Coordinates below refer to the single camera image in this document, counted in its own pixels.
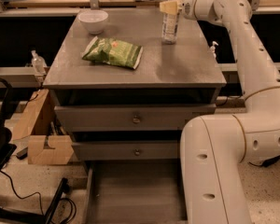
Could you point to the black chair frame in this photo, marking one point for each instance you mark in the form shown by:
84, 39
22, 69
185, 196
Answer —
6, 150

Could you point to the sanitizer pump bottle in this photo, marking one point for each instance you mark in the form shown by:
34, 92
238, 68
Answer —
213, 48
38, 63

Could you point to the brown cardboard box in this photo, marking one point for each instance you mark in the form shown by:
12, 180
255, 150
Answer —
34, 124

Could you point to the right sanitizer pump bottle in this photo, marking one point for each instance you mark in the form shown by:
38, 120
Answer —
213, 48

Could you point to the clear plastic water bottle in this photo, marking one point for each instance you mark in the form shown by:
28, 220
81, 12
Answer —
169, 28

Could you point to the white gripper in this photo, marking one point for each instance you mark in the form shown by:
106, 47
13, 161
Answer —
187, 7

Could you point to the grey top drawer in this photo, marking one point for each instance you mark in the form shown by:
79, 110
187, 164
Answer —
109, 118

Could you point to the grey drawer cabinet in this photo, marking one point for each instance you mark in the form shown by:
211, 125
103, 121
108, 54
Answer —
185, 73

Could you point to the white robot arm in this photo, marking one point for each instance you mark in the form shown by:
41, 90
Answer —
212, 146

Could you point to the black power adapter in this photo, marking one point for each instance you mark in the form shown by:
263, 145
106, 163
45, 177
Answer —
266, 163

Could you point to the grey middle drawer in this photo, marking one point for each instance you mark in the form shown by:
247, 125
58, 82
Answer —
129, 150

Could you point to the green chip bag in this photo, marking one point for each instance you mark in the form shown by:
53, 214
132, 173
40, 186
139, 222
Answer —
113, 52

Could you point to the grey open bottom drawer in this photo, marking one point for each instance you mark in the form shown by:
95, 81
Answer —
135, 192

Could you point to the white ceramic bowl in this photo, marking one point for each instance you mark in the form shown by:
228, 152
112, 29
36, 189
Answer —
94, 21

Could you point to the left sanitizer pump bottle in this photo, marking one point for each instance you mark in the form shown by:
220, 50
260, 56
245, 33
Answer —
38, 63

